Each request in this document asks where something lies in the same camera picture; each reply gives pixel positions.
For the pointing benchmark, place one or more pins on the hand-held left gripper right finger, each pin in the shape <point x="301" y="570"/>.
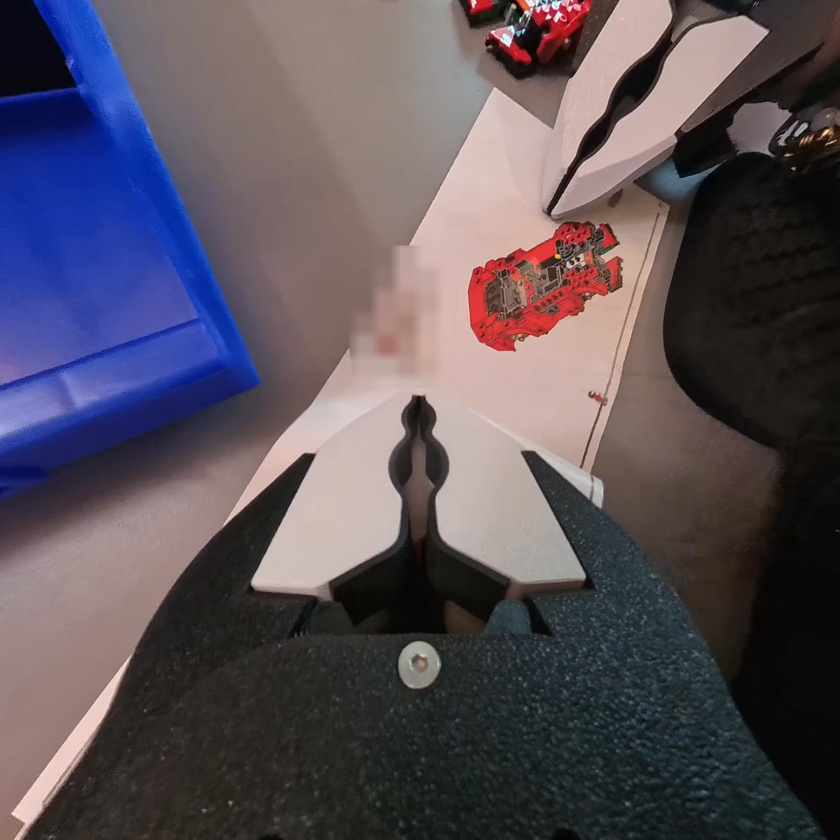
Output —
<point x="505" y="512"/>

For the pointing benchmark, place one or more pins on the blue plastic bin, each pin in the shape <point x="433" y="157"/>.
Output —
<point x="98" y="262"/>

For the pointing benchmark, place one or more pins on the instruction sheet with red car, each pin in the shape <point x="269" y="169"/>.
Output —
<point x="459" y="197"/>

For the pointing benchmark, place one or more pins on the red toy brick car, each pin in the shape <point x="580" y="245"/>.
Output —
<point x="535" y="36"/>
<point x="482" y="8"/>

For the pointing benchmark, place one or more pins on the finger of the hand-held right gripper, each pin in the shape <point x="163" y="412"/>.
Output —
<point x="682" y="85"/>
<point x="610" y="72"/>

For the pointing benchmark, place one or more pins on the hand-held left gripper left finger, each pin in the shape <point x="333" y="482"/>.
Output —
<point x="328" y="512"/>

